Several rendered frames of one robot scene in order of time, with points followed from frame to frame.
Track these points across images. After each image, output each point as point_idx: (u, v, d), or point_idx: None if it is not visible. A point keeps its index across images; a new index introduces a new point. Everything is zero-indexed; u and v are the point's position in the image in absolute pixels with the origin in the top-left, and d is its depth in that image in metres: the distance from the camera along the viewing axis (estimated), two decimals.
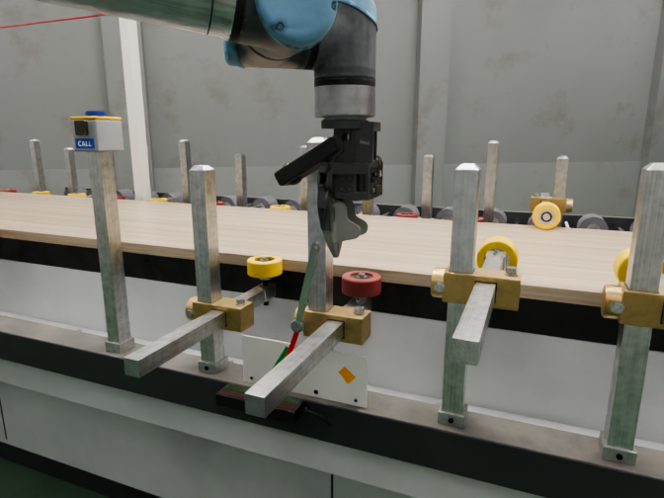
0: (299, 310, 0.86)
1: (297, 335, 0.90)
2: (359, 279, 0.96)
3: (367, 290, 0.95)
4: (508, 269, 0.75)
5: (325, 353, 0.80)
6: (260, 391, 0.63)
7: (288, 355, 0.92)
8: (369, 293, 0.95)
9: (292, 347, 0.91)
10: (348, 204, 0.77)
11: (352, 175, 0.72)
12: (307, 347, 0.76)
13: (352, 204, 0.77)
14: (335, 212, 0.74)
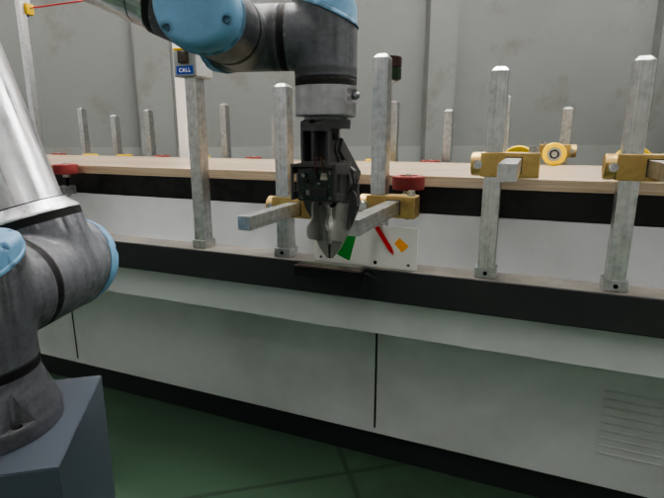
0: None
1: None
2: (407, 176, 1.19)
3: (414, 184, 1.18)
4: (531, 147, 0.99)
5: (389, 217, 1.03)
6: (354, 218, 0.86)
7: (378, 231, 1.13)
8: (416, 187, 1.19)
9: None
10: (337, 207, 0.74)
11: None
12: (377, 207, 1.00)
13: (335, 207, 0.73)
14: (314, 210, 0.76)
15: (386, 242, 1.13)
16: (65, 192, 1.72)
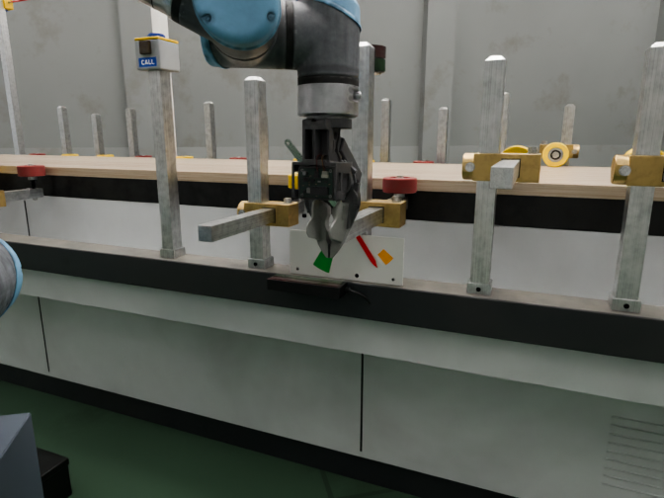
0: (330, 200, 1.00)
1: None
2: (398, 178, 1.12)
3: (405, 186, 1.11)
4: (530, 147, 0.87)
5: (377, 222, 0.95)
6: None
7: (360, 242, 1.01)
8: (407, 190, 1.11)
9: None
10: (337, 206, 0.74)
11: None
12: (365, 212, 0.92)
13: (336, 206, 0.73)
14: (315, 209, 0.76)
15: (369, 253, 1.01)
16: (31, 196, 1.60)
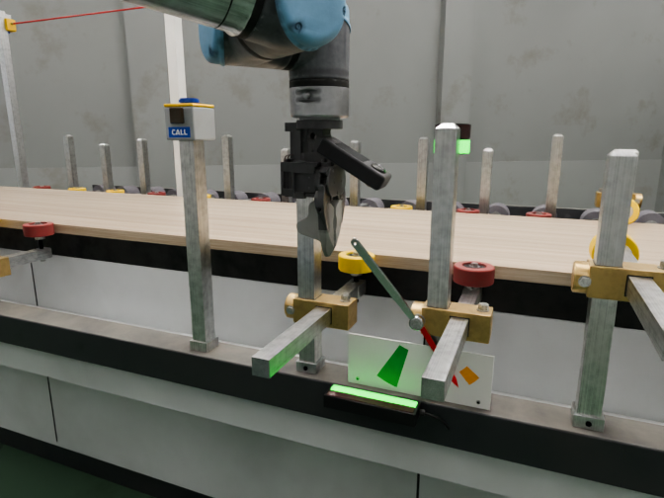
0: (403, 307, 0.83)
1: (426, 331, 0.84)
2: (474, 268, 0.95)
3: (483, 279, 0.94)
4: (663, 262, 0.71)
5: (464, 340, 0.79)
6: (437, 375, 0.62)
7: None
8: (485, 283, 0.94)
9: (434, 345, 0.84)
10: (315, 205, 0.76)
11: None
12: (454, 333, 0.75)
13: (311, 205, 0.76)
14: None
15: None
16: (38, 257, 1.43)
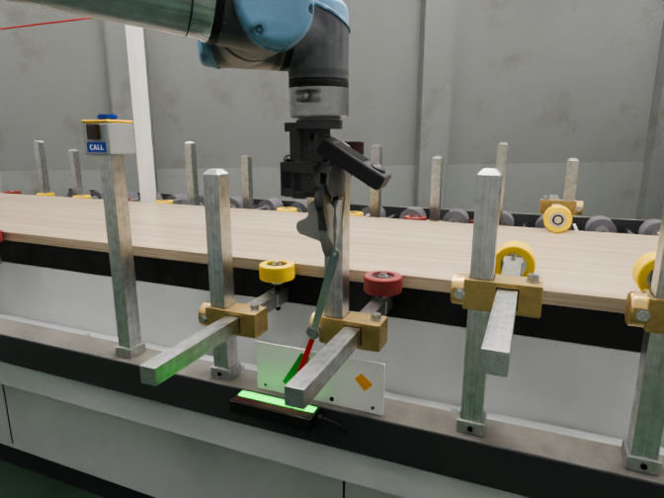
0: (316, 317, 0.85)
1: (313, 341, 0.89)
2: (380, 278, 0.99)
3: (388, 289, 0.98)
4: (530, 275, 0.74)
5: (354, 349, 0.83)
6: (298, 384, 0.66)
7: (302, 361, 0.91)
8: (390, 292, 0.98)
9: (308, 353, 0.90)
10: (315, 205, 0.76)
11: None
12: (338, 343, 0.79)
13: (311, 205, 0.76)
14: None
15: None
16: None
